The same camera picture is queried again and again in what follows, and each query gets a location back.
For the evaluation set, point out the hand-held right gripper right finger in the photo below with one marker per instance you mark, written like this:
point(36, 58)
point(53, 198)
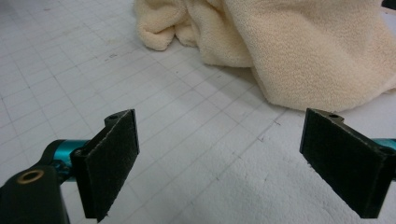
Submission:
point(342, 161)

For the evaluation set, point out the cream terry towel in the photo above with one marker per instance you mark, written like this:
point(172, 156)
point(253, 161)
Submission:
point(295, 46)

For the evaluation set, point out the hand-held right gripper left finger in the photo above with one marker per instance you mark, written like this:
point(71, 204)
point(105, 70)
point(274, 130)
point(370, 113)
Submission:
point(106, 168)

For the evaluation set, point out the pale foam table mat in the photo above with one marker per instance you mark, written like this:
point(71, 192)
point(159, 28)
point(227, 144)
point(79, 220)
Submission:
point(186, 124)

